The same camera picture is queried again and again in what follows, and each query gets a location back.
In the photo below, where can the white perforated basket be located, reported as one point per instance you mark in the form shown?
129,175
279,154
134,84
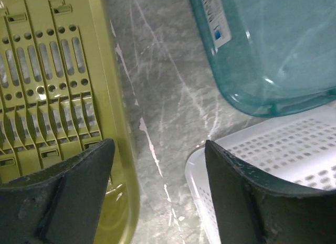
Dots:
299,148

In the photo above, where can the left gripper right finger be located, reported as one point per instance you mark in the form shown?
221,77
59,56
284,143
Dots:
253,206

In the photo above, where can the olive green tub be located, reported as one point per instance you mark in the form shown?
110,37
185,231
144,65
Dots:
60,95

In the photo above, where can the blue translucent plastic container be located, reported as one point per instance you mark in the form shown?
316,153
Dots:
270,58

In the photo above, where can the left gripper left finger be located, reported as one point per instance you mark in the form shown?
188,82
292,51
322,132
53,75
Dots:
59,204

